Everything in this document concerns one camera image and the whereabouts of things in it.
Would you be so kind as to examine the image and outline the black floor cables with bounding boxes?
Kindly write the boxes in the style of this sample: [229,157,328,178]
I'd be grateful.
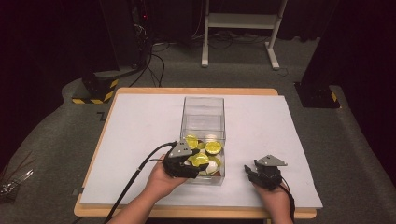
[128,41,166,89]

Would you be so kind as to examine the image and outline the person's right hand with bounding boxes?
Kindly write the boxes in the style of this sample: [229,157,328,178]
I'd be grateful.
[253,182,292,217]

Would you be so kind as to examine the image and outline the large yellow lemon half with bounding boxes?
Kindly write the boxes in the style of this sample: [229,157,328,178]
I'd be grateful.
[190,152,210,168]

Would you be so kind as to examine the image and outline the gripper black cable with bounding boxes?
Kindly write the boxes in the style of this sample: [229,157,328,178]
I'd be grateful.
[279,182,296,224]
[103,140,178,224]

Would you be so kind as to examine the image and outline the black yellow striped stand base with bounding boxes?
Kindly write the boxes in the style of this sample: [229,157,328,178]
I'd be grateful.
[71,70,120,105]

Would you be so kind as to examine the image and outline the clear plastic drawer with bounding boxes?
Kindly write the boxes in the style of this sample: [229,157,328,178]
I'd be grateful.
[181,132,227,187]

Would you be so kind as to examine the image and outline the white metal stand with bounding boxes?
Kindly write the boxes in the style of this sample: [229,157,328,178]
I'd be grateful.
[201,0,289,71]

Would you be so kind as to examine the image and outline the dark equipment rack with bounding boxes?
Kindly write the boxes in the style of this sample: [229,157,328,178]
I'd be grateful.
[129,0,154,69]

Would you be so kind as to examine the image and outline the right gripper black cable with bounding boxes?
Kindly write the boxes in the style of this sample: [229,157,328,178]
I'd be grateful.
[279,182,296,224]

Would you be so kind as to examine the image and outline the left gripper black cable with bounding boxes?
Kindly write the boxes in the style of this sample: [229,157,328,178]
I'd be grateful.
[103,140,178,224]

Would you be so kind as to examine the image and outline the person's left hand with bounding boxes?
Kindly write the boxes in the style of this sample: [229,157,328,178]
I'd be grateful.
[143,154,189,203]

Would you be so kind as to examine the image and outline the black stand base yellow mark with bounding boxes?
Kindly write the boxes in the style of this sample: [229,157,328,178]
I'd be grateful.
[293,81,341,109]

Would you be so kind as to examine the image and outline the metal rods bundle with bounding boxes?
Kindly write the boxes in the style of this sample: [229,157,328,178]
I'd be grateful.
[0,150,35,202]

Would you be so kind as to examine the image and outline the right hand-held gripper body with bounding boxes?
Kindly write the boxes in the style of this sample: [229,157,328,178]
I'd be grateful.
[253,154,289,191]

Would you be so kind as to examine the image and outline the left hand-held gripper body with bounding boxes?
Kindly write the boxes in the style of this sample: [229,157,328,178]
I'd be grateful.
[162,139,201,179]

